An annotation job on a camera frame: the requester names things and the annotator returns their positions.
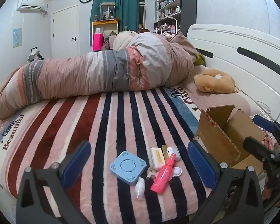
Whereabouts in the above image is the white door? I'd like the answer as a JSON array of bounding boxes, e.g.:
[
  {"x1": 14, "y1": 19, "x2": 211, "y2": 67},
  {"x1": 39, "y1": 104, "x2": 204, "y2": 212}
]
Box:
[{"x1": 52, "y1": 5, "x2": 81, "y2": 57}]

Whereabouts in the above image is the white charging cable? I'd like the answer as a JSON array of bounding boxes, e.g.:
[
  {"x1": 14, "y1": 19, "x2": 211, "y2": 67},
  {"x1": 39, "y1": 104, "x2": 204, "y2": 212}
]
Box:
[{"x1": 236, "y1": 86, "x2": 273, "y2": 122}]

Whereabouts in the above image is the glass display case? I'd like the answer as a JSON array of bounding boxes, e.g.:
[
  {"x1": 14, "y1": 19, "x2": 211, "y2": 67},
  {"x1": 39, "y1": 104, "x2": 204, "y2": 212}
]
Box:
[{"x1": 98, "y1": 2, "x2": 115, "y2": 21}]

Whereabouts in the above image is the pink grey striped duvet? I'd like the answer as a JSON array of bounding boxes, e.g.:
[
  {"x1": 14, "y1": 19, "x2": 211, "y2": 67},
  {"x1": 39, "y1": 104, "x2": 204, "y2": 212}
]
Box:
[{"x1": 0, "y1": 31, "x2": 199, "y2": 120}]

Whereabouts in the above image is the white bed headboard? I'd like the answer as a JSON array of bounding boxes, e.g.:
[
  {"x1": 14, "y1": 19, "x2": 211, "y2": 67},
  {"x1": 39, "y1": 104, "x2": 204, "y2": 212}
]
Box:
[{"x1": 186, "y1": 24, "x2": 280, "y2": 122}]

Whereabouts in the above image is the brown cardboard box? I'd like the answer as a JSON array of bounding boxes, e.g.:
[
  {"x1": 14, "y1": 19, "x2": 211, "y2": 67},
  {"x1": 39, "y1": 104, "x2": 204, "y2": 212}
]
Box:
[{"x1": 192, "y1": 105, "x2": 266, "y2": 176}]

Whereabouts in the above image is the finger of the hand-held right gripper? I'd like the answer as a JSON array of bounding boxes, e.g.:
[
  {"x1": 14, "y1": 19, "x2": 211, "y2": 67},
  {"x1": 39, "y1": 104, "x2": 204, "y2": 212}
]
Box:
[
  {"x1": 253, "y1": 115, "x2": 280, "y2": 145},
  {"x1": 243, "y1": 136, "x2": 275, "y2": 163}
]

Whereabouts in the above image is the blue wall poster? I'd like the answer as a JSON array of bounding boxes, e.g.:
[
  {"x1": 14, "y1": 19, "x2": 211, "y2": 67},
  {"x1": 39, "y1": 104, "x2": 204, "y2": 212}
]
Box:
[{"x1": 13, "y1": 28, "x2": 22, "y2": 48}]

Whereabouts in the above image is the pink spray bottle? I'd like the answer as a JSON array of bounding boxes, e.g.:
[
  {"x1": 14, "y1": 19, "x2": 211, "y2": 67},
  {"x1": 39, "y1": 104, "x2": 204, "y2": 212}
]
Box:
[{"x1": 150, "y1": 153, "x2": 176, "y2": 195}]

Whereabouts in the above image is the white case with yellow label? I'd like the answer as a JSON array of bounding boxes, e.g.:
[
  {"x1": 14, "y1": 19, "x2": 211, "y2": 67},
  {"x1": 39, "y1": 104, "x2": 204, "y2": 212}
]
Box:
[{"x1": 150, "y1": 147, "x2": 166, "y2": 171}]

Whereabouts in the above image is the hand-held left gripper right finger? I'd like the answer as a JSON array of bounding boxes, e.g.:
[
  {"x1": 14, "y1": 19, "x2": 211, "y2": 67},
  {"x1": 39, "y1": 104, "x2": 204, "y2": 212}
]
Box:
[{"x1": 187, "y1": 141, "x2": 265, "y2": 224}]

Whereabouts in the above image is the pink ribbed pillow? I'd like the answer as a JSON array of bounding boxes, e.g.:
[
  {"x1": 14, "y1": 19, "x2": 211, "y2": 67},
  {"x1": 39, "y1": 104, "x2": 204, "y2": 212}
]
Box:
[{"x1": 184, "y1": 65, "x2": 251, "y2": 115}]

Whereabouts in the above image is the striped printed blanket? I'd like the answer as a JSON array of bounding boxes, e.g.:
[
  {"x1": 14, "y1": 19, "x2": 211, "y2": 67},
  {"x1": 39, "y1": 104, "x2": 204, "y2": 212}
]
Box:
[{"x1": 0, "y1": 86, "x2": 213, "y2": 224}]

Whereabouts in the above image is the small clear bottle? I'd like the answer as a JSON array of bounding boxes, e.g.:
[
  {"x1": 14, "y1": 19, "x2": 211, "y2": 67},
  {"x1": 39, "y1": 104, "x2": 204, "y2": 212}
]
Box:
[{"x1": 133, "y1": 177, "x2": 145, "y2": 200}]

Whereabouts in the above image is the dark clutter pile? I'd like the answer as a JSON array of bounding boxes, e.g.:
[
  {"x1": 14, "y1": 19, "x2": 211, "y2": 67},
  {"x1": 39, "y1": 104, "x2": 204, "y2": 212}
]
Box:
[{"x1": 27, "y1": 49, "x2": 45, "y2": 63}]

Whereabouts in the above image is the tan plush toy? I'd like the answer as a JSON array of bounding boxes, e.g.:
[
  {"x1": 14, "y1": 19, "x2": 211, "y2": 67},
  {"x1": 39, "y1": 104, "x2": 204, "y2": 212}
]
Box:
[{"x1": 193, "y1": 68, "x2": 236, "y2": 95}]

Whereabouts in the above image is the teal curtain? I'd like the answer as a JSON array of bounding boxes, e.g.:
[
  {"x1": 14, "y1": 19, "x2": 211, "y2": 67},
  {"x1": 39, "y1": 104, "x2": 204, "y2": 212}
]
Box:
[{"x1": 91, "y1": 0, "x2": 139, "y2": 32}]

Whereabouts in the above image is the green plush toy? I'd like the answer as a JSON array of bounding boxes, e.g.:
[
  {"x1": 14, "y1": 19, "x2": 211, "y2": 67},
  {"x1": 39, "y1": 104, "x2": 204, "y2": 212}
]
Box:
[{"x1": 193, "y1": 52, "x2": 206, "y2": 66}]

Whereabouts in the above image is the white air conditioner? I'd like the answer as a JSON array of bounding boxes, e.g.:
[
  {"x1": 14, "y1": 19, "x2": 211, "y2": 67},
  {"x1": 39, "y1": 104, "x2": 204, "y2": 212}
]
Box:
[{"x1": 16, "y1": 0, "x2": 48, "y2": 14}]

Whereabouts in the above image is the yellow shelf unit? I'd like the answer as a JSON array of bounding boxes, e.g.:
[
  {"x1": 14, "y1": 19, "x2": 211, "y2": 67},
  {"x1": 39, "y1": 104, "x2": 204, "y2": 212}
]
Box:
[{"x1": 92, "y1": 20, "x2": 119, "y2": 46}]

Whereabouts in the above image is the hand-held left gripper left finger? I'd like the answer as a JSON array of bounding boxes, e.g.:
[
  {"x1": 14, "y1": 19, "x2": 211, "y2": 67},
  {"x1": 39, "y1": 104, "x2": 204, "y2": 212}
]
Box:
[{"x1": 15, "y1": 140, "x2": 92, "y2": 224}]

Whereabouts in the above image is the cluttered bookshelf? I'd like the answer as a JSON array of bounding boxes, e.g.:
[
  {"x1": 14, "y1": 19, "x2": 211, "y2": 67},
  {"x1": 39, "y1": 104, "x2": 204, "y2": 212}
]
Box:
[{"x1": 154, "y1": 0, "x2": 182, "y2": 34}]

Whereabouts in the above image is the white earbuds case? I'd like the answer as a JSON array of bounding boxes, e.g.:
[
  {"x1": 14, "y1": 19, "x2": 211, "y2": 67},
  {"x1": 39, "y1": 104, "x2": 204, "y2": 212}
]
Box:
[{"x1": 166, "y1": 147, "x2": 181, "y2": 161}]

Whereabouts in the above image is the blue square plastic device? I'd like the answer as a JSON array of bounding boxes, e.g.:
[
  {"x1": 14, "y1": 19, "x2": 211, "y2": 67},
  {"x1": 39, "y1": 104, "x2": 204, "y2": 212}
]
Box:
[{"x1": 110, "y1": 151, "x2": 147, "y2": 185}]

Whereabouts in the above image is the bright pink bag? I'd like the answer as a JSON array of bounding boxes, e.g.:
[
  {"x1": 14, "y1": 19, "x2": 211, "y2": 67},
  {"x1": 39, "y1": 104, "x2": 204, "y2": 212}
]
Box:
[{"x1": 93, "y1": 33, "x2": 104, "y2": 51}]

